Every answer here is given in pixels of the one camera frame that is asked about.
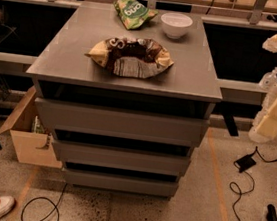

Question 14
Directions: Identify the grey bottom drawer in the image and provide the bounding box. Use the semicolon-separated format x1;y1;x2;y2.
62;169;179;197

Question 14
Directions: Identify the grey drawer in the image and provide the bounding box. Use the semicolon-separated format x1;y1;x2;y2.
62;169;179;197
35;98;209;147
52;140;190;176

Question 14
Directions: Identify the grey drawer cabinet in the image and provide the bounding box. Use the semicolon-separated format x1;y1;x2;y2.
12;0;232;204

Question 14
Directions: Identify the grey top drawer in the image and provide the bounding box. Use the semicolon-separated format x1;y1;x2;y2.
35;98;209;147

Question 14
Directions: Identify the grey middle drawer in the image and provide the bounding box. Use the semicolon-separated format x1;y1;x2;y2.
52;140;190;176

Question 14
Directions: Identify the clear sanitizer pump bottle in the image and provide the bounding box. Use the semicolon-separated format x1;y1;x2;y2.
258;67;277;90

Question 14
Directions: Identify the grey right bench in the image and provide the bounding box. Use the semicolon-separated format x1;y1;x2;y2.
202;15;277;135

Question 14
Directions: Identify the grey bench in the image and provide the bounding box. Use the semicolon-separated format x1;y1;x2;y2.
202;15;277;135
0;0;78;71

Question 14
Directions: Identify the black power adapter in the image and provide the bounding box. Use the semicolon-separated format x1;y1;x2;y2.
235;154;256;173

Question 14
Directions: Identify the white bowl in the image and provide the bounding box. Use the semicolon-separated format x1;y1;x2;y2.
161;12;193;39

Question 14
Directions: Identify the brown yellow snack bag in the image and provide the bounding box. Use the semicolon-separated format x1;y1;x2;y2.
86;37;174;79

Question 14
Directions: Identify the green chip bag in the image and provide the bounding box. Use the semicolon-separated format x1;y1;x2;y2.
113;0;158;30

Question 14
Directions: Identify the cardboard box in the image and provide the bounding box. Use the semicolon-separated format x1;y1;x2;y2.
0;86;62;168

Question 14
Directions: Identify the grey left bench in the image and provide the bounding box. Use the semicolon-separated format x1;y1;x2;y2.
0;0;78;71

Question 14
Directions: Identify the black floor cable loop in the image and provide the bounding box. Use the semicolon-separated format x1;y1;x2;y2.
19;177;68;221

